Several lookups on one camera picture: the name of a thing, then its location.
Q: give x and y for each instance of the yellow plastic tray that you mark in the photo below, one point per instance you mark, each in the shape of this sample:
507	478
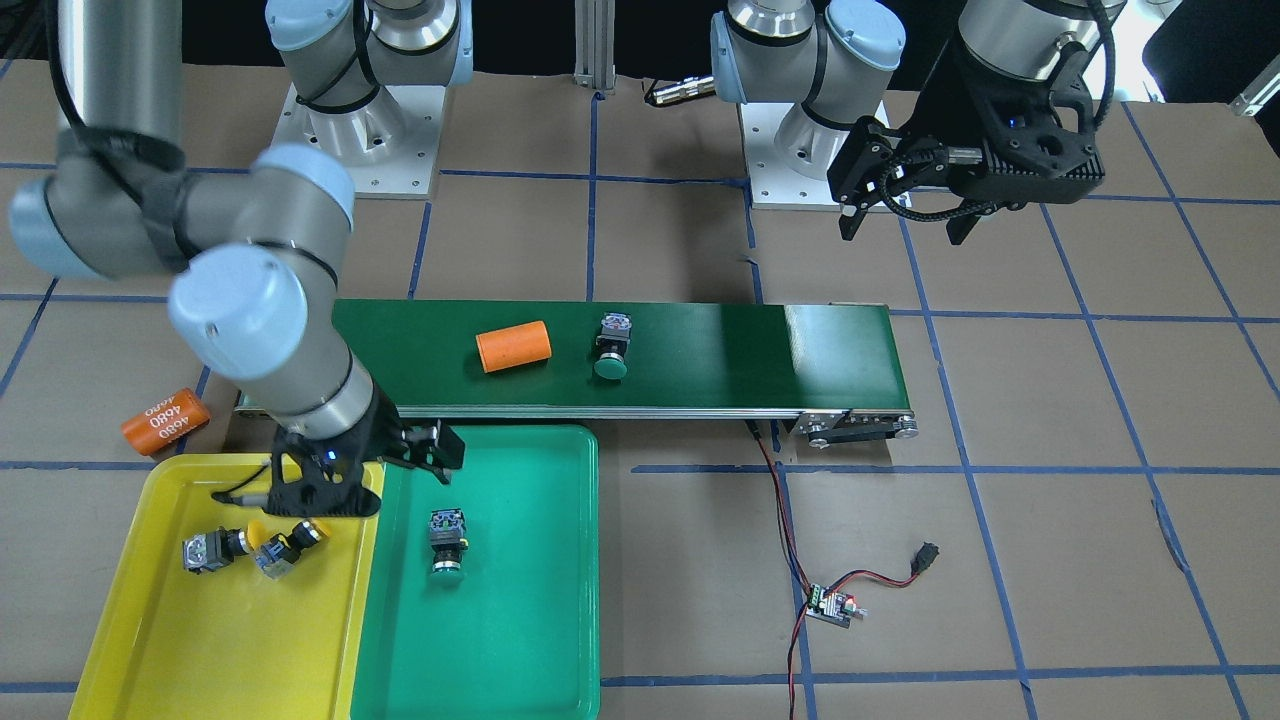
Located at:
231	644

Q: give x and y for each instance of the green push button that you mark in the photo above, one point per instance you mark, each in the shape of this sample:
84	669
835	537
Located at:
448	543
610	346

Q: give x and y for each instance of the aluminium frame post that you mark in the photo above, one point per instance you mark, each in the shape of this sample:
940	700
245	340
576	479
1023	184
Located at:
594	23

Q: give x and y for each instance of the yellow push button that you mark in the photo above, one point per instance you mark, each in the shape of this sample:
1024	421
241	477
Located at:
278	555
219	548

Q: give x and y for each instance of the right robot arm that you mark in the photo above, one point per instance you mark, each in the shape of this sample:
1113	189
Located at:
255	259

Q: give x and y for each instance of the green conveyor belt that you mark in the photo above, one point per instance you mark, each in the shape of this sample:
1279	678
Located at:
830	373

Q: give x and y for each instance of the orange 4680 battery cylinder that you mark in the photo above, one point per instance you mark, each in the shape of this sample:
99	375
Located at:
164	423

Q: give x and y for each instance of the green plastic tray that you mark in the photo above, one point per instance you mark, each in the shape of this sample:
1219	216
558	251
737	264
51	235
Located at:
519	637

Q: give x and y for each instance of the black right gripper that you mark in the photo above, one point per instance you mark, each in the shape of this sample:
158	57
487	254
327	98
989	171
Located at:
386	432

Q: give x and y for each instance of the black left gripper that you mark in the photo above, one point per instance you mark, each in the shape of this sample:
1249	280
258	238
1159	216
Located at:
950	105

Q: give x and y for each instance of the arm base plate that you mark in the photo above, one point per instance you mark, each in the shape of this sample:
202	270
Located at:
389	147
787	155

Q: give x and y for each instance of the plain orange cylinder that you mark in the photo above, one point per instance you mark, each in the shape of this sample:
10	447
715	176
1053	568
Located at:
516	345

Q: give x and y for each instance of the motor controller circuit board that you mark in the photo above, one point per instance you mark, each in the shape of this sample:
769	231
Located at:
833	607

